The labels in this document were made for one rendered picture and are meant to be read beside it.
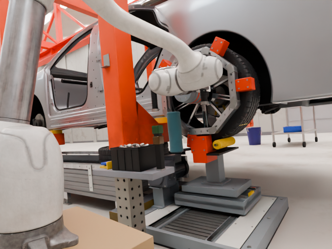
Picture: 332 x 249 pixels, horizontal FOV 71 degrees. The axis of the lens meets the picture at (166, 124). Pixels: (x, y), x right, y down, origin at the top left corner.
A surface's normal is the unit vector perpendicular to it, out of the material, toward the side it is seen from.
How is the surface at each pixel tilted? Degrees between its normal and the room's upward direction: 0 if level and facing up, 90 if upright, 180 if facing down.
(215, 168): 90
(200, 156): 90
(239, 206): 90
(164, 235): 90
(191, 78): 135
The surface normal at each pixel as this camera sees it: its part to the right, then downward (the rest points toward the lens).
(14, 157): 0.27, -0.25
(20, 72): 0.68, -0.02
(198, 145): -0.60, 0.04
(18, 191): 0.35, -0.04
